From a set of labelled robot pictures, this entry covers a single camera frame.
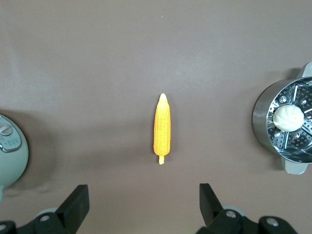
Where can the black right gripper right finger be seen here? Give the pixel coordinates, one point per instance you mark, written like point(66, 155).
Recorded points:
point(212, 209)

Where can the stainless steel steamer pot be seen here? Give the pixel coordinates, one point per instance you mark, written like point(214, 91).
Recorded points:
point(262, 114)

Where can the white steamed bun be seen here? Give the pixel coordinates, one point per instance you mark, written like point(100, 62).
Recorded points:
point(287, 118)

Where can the yellow corn cob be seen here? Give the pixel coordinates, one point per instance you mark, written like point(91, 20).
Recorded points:
point(162, 126)

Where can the perforated steel steamer basket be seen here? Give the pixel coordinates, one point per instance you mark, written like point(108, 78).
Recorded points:
point(299, 143)

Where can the brown table cover mat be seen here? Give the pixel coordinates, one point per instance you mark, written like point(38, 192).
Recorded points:
point(156, 48)

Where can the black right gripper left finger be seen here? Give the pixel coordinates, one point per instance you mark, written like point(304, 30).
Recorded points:
point(73, 209)

